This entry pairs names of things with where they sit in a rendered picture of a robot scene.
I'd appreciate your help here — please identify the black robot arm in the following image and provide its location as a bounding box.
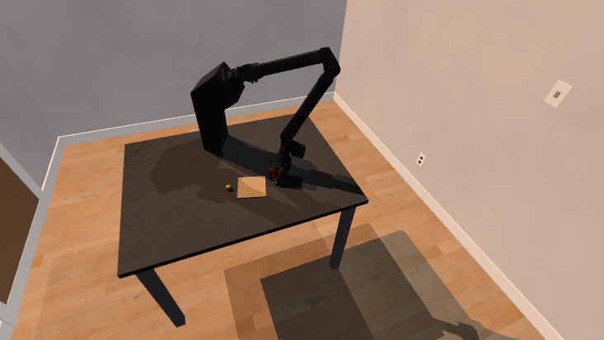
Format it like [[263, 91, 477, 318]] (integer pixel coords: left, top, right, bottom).
[[221, 47, 341, 165]]

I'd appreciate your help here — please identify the orange square mat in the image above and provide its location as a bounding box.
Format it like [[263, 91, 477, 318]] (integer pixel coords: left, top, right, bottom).
[[237, 176, 267, 199]]

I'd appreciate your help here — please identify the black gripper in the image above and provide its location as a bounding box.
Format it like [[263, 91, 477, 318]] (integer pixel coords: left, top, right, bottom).
[[270, 152, 291, 182]]

